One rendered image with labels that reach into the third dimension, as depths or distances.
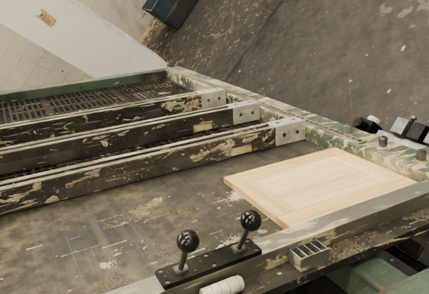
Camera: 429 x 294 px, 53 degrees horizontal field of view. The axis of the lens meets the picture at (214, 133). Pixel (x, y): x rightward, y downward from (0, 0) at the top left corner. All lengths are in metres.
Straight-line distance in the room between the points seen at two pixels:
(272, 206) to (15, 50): 5.48
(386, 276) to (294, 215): 0.23
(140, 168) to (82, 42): 3.67
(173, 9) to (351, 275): 4.65
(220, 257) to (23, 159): 0.85
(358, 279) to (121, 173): 0.68
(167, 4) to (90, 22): 1.02
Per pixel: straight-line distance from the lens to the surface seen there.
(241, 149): 1.39
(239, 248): 0.83
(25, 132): 1.76
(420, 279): 0.82
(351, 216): 0.99
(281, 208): 1.04
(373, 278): 0.95
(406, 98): 2.57
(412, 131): 1.47
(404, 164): 1.25
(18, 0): 4.75
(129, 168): 1.24
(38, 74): 6.35
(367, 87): 2.75
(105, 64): 4.92
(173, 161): 1.28
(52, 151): 1.49
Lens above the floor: 1.92
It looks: 32 degrees down
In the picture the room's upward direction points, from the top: 59 degrees counter-clockwise
